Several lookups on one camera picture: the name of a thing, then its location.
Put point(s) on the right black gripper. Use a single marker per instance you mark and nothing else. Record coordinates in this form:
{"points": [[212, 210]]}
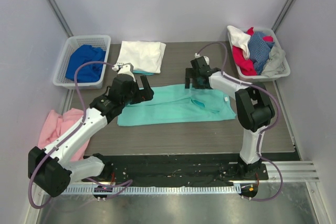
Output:
{"points": [[196, 77]]}

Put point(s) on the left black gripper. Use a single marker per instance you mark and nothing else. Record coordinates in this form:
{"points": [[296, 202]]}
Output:
{"points": [[140, 93]]}

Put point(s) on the teal t shirt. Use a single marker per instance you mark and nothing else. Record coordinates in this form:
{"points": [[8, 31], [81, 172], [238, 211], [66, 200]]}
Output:
{"points": [[176, 104]]}

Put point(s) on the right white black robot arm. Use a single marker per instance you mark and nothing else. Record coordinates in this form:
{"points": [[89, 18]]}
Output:
{"points": [[253, 106]]}

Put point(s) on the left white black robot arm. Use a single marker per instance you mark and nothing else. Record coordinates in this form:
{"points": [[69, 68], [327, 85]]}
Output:
{"points": [[51, 168]]}

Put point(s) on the folded white t shirt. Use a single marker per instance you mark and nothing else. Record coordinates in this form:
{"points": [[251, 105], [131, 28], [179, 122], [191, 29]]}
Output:
{"points": [[145, 56]]}

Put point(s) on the red shirt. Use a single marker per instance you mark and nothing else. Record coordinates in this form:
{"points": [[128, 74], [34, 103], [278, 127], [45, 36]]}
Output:
{"points": [[246, 66]]}

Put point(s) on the white crumpled shirt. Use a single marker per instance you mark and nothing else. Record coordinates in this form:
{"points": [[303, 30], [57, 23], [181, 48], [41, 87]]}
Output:
{"points": [[239, 39]]}

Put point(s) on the left white plastic basket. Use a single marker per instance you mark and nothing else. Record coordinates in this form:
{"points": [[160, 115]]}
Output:
{"points": [[71, 45]]}

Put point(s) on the blue checkered shirt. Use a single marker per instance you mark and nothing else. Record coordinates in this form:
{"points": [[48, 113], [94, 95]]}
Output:
{"points": [[259, 47]]}

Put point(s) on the grey shirt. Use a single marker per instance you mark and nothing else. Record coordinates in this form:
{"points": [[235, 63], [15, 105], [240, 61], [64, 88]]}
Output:
{"points": [[273, 65]]}

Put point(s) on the pink t shirt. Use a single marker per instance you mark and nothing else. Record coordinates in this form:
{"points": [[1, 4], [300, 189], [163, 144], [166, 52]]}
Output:
{"points": [[56, 124]]}

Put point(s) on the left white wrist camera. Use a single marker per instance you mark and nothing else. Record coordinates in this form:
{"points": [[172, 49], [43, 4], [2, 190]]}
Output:
{"points": [[126, 68]]}

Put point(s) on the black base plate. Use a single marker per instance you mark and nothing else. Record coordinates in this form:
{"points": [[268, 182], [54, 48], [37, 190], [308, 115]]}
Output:
{"points": [[178, 158]]}

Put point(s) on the slotted cable duct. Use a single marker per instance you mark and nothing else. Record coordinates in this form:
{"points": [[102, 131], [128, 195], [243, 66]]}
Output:
{"points": [[90, 188]]}

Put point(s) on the aluminium frame rail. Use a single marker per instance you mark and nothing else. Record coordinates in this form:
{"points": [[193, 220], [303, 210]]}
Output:
{"points": [[294, 171]]}

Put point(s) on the right corner metal post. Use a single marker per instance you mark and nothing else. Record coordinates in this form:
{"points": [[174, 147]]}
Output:
{"points": [[290, 1]]}

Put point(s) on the corner metal post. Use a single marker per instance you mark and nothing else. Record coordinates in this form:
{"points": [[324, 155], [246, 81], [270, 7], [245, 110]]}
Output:
{"points": [[60, 17], [290, 1]]}

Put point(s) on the left corner metal post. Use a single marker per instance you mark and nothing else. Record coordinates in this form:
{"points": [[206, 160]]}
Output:
{"points": [[60, 17]]}

